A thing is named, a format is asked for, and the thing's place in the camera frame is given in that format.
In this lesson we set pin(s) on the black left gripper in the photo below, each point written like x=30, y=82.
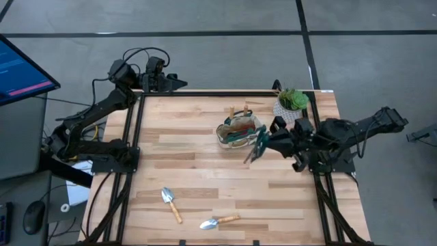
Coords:
x=155, y=80

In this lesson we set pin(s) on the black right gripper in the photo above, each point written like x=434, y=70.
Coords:
x=297, y=143

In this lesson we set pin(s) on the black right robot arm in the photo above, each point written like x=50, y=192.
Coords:
x=368, y=126

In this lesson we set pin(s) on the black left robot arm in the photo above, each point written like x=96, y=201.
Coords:
x=102, y=106

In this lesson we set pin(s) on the beige green gardening bag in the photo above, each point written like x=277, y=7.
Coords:
x=223, y=131

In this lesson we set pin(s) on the succulent in white patterned pot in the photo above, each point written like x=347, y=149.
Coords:
x=285, y=114

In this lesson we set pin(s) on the black desk beam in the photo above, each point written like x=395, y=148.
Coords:
x=68, y=172

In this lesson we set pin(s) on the black stand foot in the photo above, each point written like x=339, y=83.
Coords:
x=418, y=136

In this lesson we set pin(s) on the white paper sheet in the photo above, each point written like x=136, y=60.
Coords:
x=76, y=194

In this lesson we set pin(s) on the blue computer monitor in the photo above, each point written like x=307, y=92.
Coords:
x=20, y=75

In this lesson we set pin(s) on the grey cabinet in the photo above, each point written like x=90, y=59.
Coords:
x=20, y=136

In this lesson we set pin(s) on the white tape roll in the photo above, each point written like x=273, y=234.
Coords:
x=62, y=207

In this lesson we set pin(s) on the grey desk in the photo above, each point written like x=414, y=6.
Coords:
x=20, y=191

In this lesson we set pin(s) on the black computer mouse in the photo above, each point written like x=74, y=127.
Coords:
x=34, y=215

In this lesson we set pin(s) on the black keyboard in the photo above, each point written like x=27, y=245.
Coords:
x=5, y=222

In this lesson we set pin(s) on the black metal table frame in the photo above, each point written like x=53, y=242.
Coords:
x=211, y=93

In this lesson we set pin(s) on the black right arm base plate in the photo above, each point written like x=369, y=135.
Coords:
x=341, y=167

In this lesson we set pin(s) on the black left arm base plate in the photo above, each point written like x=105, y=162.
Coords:
x=102, y=165

